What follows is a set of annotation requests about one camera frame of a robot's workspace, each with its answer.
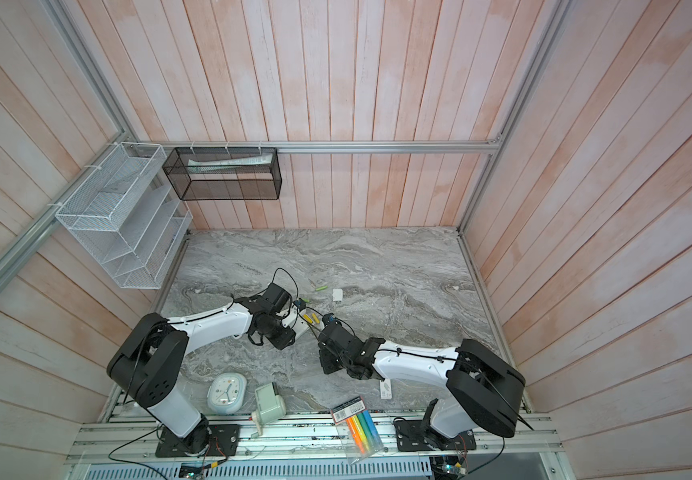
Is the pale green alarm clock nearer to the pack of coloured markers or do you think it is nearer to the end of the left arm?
the end of the left arm

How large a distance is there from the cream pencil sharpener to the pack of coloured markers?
14 cm

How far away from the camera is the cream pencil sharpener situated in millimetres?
747

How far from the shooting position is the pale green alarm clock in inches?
30.7

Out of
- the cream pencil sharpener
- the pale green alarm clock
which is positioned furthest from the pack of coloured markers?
the pale green alarm clock

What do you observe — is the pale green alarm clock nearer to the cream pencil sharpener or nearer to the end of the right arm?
the cream pencil sharpener

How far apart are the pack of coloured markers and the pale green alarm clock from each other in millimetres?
254

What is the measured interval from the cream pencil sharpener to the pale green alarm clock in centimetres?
6

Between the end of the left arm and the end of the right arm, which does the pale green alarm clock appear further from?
the end of the right arm

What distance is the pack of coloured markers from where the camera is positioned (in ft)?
2.39

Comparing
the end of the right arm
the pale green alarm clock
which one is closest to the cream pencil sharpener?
the pale green alarm clock

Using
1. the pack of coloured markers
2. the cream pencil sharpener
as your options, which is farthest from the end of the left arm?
the pack of coloured markers

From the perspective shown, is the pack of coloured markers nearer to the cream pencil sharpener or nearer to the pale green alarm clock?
the cream pencil sharpener
